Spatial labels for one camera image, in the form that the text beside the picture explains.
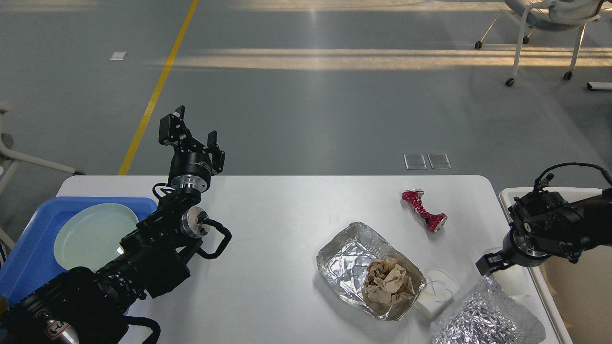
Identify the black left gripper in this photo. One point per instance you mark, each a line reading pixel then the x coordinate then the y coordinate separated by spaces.
pixel 190 168

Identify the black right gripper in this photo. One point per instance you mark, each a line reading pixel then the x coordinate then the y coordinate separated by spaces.
pixel 515 251

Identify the white paper cup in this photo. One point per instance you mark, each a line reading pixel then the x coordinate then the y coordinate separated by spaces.
pixel 514 282
pixel 439 292

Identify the mint green plate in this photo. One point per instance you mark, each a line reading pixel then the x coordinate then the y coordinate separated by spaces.
pixel 92 237

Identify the aluminium foil tray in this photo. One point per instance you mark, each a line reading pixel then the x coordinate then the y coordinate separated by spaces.
pixel 345 260

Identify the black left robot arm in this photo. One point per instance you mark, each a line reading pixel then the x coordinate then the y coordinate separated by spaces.
pixel 82 306

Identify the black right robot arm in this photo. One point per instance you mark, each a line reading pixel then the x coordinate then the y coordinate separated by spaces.
pixel 544 225

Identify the crumpled foil tray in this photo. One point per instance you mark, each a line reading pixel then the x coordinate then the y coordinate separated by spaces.
pixel 487 315

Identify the red shiny wrapper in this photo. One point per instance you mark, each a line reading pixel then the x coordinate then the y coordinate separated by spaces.
pixel 432 222

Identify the white plastic bin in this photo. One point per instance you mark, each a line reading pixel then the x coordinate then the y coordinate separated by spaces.
pixel 579 297

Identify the crumpled brown paper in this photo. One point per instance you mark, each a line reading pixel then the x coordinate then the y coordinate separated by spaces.
pixel 387 282

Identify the right clear floor plate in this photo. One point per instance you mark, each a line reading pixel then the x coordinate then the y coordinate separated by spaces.
pixel 439 161

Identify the clear floor plate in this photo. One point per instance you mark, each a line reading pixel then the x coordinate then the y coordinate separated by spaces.
pixel 415 162
pixel 439 161

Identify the white floor tag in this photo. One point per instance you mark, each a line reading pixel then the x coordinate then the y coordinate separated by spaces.
pixel 118 56

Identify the left clear floor plate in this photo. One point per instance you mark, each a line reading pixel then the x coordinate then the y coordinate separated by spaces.
pixel 415 162

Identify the white chair base left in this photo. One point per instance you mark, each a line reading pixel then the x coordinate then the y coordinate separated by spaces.
pixel 14 159

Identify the blue plastic tray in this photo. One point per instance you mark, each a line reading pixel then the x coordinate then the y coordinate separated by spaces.
pixel 31 264

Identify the white bar on floor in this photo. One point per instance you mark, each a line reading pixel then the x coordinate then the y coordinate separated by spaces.
pixel 599 86

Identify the white rolling chair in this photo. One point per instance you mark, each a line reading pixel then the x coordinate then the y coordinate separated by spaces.
pixel 546 15

